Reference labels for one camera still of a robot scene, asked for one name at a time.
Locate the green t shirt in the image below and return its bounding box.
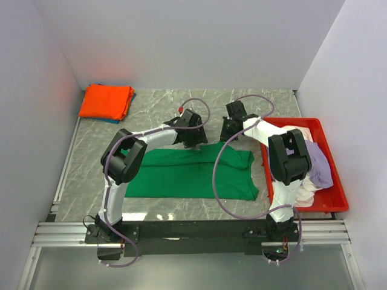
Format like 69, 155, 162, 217
125, 143, 259, 201

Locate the orange t shirt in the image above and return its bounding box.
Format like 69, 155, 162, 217
78, 84, 135, 121

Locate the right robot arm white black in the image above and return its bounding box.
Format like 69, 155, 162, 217
220, 100, 312, 241

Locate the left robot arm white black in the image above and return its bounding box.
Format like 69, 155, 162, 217
95, 109, 207, 243

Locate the black base beam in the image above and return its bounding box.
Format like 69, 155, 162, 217
85, 219, 300, 260

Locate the lavender t shirt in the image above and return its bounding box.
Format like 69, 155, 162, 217
305, 140, 334, 189

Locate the pale pink t shirt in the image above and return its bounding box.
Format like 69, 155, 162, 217
283, 125, 317, 207

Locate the red plastic bin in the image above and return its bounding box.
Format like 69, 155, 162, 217
264, 117, 349, 213

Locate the aluminium frame rail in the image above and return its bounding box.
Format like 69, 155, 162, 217
31, 220, 351, 247

